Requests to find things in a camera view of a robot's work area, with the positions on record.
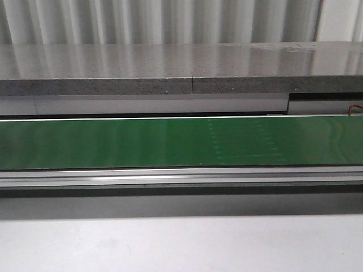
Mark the green conveyor belt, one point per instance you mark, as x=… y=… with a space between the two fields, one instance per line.
x=181 y=142

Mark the aluminium conveyor frame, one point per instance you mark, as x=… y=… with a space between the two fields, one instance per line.
x=180 y=175

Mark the grey granite counter slab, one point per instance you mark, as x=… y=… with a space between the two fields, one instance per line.
x=86 y=69

